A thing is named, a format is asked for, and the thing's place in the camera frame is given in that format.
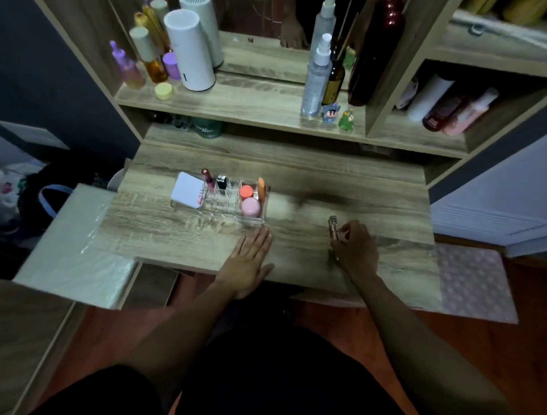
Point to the person's left hand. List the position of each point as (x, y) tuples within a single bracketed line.
[(243, 267)]

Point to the person's right hand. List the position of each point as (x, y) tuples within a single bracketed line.
[(357, 252)]

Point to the person's left thumb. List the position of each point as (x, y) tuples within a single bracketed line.
[(265, 271)]

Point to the person's right fingers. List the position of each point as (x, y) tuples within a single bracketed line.
[(344, 239)]

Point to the person's left little finger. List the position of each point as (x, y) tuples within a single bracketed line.
[(236, 249)]

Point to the person's left middle finger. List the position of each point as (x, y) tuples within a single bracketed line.
[(255, 240)]

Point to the small rose lipstick tube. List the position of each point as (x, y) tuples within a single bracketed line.
[(333, 227)]

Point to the person's left forearm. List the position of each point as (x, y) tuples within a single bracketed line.
[(183, 333)]

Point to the person's right forearm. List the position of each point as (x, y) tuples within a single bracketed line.
[(423, 355)]

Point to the pink round jar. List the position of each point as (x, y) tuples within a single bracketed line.
[(251, 207)]

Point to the clear acrylic cosmetics organizer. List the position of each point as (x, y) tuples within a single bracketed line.
[(230, 205)]

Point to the orange round jar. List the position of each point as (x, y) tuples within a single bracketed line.
[(246, 191)]

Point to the orange makeup sponge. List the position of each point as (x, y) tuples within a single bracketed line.
[(261, 190)]

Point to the black nail polish bottle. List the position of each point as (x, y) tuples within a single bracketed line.
[(221, 182)]

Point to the wooden vanity dresser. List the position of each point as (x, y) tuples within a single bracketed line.
[(299, 179)]

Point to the white square compact case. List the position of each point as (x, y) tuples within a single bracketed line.
[(188, 190)]

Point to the dark red lipstick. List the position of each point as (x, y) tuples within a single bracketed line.
[(207, 177)]

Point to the person's black shorts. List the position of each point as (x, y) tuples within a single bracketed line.
[(256, 367)]

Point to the green toy figurine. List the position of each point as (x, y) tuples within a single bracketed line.
[(347, 120)]

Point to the green jar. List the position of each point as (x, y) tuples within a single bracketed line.
[(208, 128)]

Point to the blue toy figurine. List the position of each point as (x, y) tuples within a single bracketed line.
[(331, 113)]

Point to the pink dotted mat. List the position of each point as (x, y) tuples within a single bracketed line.
[(474, 282)]

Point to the white cabinet door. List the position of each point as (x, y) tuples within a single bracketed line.
[(491, 201)]

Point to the dark brown glass bottle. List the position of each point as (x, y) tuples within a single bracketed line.
[(334, 83)]

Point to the clear spray bottle white pump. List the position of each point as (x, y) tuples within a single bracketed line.
[(315, 81)]

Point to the plastic wrapped white stool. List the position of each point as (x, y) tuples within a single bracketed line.
[(72, 252)]

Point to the white tube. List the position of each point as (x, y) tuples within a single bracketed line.
[(427, 98)]

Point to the yellow round lid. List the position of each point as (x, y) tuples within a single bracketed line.
[(164, 91)]

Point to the pink bottle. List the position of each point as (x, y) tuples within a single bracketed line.
[(468, 113)]

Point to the large dark red bottle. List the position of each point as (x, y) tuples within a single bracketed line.
[(374, 55)]

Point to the vanity mirror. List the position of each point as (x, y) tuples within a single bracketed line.
[(265, 51)]

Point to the small purple jar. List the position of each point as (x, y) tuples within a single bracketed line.
[(171, 66)]

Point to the white cylinder appliance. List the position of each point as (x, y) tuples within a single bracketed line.
[(190, 51)]

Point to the purple spray bottle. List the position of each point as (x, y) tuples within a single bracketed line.
[(128, 68)]

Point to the amber perfume bottle beige cap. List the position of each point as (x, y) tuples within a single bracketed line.
[(149, 55)]

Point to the yellow slim bottle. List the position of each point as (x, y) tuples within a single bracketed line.
[(147, 28)]

